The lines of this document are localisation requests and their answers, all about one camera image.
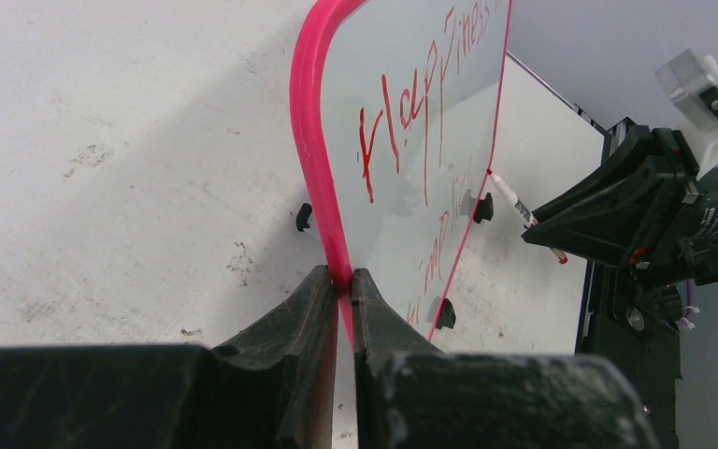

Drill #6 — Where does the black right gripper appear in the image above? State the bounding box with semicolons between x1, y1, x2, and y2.
523;126;718;289

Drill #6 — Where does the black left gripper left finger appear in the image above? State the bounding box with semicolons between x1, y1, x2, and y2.
211;266;338;448

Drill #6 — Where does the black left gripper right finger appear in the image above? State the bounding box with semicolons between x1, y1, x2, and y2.
351;268;440;448

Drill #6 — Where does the pink framed whiteboard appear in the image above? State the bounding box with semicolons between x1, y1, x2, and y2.
290;1;512;337

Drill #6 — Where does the black left whiteboard foot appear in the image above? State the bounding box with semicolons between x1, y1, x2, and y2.
436;298;457;330

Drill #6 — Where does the black whiteboard foot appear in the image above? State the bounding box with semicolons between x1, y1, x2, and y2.
436;298;457;330
473;193;495;224

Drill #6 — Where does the black right whiteboard foot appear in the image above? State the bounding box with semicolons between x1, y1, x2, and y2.
473;193;495;224

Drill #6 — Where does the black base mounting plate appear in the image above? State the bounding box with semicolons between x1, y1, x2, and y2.
575;262;683;448

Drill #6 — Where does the aluminium right side rail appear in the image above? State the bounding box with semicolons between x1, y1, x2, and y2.
572;103;637;162

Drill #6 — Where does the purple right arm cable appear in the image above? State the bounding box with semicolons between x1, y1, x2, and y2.
674;279;702;333

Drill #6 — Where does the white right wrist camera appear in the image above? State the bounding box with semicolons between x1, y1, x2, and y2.
655;50;718;180

